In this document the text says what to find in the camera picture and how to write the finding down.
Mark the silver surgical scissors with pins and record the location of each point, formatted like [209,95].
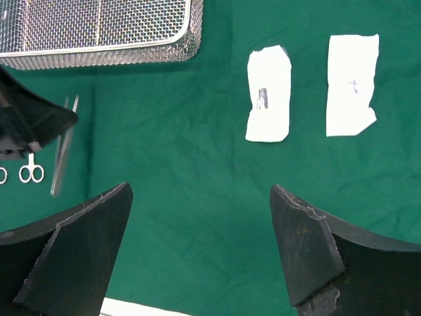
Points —
[4,175]
[31,171]

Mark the silver tweezers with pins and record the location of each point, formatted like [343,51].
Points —
[64,142]

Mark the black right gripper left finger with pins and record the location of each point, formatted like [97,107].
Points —
[62,264]

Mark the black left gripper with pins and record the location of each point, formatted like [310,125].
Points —
[29,122]

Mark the clear pouch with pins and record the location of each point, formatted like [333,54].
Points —
[269,78]
[352,61]

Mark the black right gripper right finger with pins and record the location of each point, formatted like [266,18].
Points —
[332,267]

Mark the metal wire mesh tray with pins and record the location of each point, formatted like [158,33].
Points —
[65,34]

